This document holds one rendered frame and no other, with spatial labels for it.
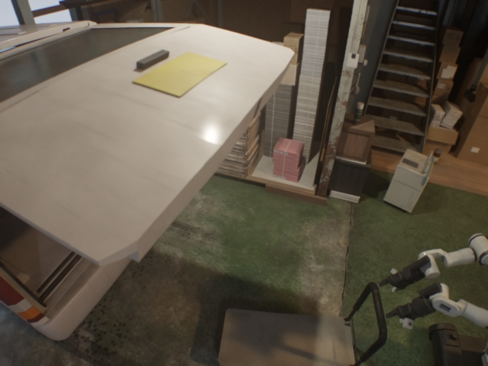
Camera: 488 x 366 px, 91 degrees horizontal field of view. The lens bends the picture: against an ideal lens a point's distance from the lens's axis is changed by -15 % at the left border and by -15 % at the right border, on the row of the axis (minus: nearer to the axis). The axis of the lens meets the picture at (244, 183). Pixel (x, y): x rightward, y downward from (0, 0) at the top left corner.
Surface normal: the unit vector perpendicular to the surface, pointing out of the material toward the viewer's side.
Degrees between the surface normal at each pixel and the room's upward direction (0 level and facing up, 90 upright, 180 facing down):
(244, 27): 90
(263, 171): 0
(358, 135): 90
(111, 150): 11
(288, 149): 0
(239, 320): 0
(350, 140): 90
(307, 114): 90
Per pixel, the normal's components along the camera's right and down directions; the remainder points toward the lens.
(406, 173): -0.63, 0.50
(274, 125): -0.36, 0.61
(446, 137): -0.27, 0.29
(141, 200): 0.15, -0.68
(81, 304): 0.91, 0.22
